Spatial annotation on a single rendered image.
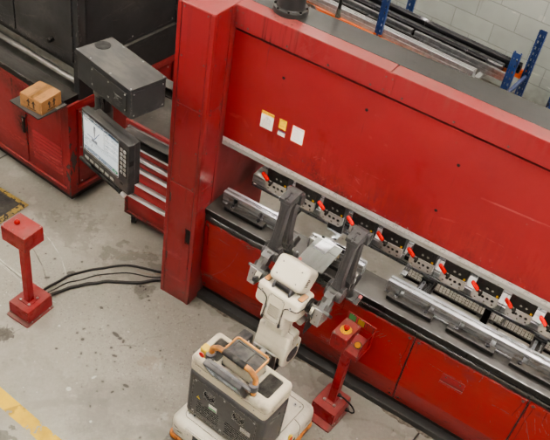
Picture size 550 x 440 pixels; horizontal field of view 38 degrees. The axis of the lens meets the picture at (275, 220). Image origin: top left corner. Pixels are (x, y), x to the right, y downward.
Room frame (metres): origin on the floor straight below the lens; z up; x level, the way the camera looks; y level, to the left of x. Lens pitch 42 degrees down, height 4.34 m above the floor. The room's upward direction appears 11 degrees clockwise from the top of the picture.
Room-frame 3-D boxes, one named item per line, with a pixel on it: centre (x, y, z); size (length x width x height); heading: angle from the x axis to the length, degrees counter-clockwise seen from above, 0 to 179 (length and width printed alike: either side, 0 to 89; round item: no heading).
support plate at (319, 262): (3.52, -0.31, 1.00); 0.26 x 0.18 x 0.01; 154
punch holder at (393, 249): (3.49, -0.71, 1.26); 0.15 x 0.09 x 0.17; 64
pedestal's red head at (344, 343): (3.14, -0.58, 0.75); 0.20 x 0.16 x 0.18; 59
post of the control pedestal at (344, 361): (3.14, -0.58, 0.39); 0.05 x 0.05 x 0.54; 59
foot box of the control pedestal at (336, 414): (3.12, -0.56, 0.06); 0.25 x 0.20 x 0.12; 149
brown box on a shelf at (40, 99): (4.52, 1.78, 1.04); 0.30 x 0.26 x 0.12; 60
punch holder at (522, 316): (3.14, -1.43, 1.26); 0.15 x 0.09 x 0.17; 64
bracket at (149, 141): (3.97, 0.92, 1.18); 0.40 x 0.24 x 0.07; 64
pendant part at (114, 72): (3.73, 0.99, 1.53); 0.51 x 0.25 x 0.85; 52
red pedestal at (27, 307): (3.49, 1.54, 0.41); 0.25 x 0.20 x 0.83; 154
